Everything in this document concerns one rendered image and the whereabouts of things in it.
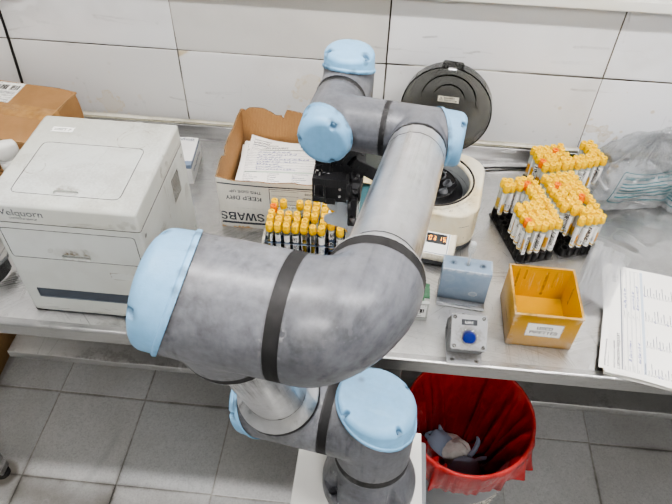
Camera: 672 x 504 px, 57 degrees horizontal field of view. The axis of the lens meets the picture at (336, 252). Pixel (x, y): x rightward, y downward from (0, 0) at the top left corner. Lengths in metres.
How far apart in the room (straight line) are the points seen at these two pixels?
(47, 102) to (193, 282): 1.24
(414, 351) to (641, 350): 0.45
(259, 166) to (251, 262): 1.07
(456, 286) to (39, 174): 0.84
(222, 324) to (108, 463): 1.73
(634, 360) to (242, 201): 0.89
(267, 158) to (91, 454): 1.16
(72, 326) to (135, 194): 0.35
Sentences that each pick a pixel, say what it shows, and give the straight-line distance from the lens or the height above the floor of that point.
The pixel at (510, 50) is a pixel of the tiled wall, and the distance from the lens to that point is 1.60.
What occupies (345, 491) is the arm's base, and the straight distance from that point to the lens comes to 1.01.
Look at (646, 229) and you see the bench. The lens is 1.69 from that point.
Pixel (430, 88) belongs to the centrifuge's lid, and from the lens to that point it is 1.58.
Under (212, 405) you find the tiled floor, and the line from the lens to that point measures 2.24.
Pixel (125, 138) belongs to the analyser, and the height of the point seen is 1.18.
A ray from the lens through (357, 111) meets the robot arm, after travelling 0.84.
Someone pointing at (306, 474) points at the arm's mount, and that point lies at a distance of 1.09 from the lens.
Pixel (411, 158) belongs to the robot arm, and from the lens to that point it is 0.72.
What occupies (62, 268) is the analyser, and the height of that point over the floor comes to 1.02.
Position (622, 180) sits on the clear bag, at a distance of 1.66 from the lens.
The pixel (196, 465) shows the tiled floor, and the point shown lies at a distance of 2.14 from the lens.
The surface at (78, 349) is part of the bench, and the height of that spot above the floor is 0.27.
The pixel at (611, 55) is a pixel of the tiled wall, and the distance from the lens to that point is 1.66.
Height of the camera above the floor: 1.91
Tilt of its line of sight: 46 degrees down
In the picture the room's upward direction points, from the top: 2 degrees clockwise
